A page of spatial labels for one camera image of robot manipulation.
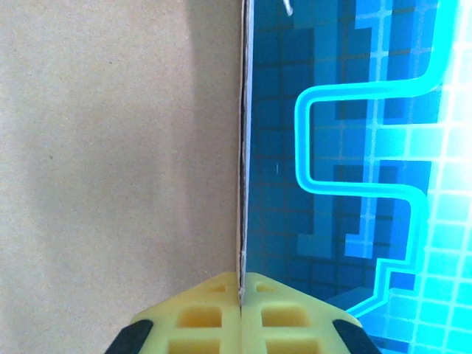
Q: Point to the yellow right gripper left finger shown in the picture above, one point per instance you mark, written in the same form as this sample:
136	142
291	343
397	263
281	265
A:
199	321

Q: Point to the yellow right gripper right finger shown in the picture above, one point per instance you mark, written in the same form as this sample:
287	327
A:
287	321

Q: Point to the brown cardboard box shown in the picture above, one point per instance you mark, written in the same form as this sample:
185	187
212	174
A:
110	147

